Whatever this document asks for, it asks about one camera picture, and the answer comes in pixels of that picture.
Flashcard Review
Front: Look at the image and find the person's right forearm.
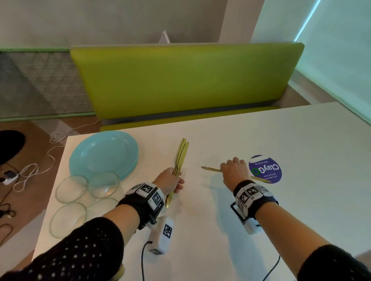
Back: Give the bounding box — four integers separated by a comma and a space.
255, 202, 371, 281

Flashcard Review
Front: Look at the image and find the person's left hand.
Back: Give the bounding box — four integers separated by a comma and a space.
152, 167, 185, 196

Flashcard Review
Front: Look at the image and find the person's left forearm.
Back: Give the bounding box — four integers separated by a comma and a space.
0, 204, 141, 281

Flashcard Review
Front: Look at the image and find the black camera cable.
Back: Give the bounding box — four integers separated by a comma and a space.
262, 254, 281, 281
141, 240, 153, 281

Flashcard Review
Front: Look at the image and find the pale window blind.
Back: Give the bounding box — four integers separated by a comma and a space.
294, 0, 371, 125

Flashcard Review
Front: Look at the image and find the round purple sticker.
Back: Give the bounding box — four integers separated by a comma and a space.
248, 155, 283, 185

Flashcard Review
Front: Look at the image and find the black wrist strap with markers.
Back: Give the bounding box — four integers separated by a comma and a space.
230, 180, 279, 223
116, 182, 165, 231

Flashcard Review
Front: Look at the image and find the white table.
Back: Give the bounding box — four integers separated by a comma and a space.
32, 102, 371, 281

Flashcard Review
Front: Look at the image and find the wire mesh panel green frame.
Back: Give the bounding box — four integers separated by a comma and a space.
0, 47, 96, 122

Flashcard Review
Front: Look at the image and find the black floor cable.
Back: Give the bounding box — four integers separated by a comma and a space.
0, 162, 18, 247

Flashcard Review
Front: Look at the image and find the green upholstered bench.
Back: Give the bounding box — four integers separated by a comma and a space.
70, 42, 305, 132

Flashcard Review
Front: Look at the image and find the black round object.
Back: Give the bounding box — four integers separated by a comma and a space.
0, 129, 26, 166

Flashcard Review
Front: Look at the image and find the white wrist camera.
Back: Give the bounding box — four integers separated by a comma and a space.
148, 215, 174, 255
243, 217, 263, 235

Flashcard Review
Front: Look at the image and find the white floor cable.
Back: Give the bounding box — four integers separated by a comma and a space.
13, 120, 100, 192

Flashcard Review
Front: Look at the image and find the person's right hand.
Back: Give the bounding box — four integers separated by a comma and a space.
220, 157, 250, 193

